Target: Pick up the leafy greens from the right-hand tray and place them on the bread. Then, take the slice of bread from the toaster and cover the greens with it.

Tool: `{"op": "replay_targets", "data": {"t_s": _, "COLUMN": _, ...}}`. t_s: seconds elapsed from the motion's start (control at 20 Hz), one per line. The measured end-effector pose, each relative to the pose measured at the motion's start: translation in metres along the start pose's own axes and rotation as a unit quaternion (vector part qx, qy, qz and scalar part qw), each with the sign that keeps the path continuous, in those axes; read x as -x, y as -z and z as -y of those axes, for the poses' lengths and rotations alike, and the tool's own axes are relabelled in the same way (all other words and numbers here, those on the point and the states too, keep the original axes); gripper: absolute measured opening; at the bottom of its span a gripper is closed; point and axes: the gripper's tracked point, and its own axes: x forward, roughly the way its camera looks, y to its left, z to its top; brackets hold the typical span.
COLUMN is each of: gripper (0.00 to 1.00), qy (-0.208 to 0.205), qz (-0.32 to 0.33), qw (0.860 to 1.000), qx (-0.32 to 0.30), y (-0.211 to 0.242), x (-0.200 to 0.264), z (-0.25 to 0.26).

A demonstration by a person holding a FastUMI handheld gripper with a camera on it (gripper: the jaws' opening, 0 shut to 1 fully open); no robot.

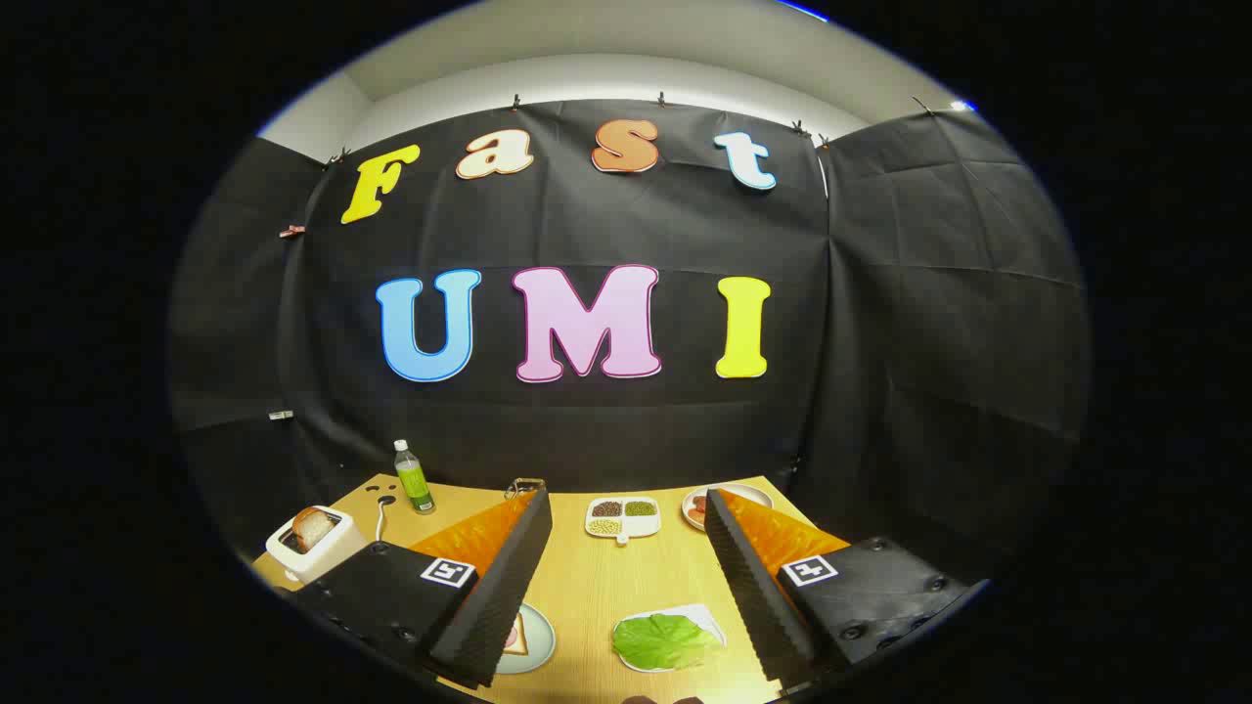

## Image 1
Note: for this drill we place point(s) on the black backdrop cloth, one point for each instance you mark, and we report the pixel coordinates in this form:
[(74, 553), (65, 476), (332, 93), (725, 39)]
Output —
[(587, 225)]

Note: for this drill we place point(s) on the green lettuce leaf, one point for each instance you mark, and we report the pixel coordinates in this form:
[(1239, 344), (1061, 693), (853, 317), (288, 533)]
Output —
[(660, 642)]

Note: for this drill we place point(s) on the white toaster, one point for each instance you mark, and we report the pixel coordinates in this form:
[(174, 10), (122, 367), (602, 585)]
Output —
[(328, 557)]

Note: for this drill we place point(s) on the white square plate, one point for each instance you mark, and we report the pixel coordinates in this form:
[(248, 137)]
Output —
[(699, 616)]

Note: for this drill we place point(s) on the white divided dish with beans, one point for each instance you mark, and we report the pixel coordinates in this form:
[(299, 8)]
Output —
[(626, 528)]

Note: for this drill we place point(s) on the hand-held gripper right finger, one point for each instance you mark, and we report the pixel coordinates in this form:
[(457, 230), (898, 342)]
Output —
[(748, 587)]

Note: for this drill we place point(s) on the green label water bottle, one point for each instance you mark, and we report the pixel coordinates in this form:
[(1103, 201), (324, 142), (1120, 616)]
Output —
[(415, 484)]

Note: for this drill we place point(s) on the brown steak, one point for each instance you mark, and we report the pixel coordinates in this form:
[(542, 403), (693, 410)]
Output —
[(696, 508)]

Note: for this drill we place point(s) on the toasted bread slice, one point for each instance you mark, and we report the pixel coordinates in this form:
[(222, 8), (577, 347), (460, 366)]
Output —
[(313, 528)]

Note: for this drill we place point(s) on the white round plate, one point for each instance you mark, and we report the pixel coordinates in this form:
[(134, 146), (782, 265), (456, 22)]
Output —
[(753, 497)]

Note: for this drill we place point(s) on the pale green round plate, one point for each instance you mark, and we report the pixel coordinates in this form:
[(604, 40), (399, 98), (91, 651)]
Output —
[(541, 640)]

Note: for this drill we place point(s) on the bread slice under ham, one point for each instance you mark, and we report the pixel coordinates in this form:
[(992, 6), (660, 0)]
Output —
[(516, 640)]

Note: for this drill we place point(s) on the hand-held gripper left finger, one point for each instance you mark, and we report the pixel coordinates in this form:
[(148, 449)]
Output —
[(509, 587)]

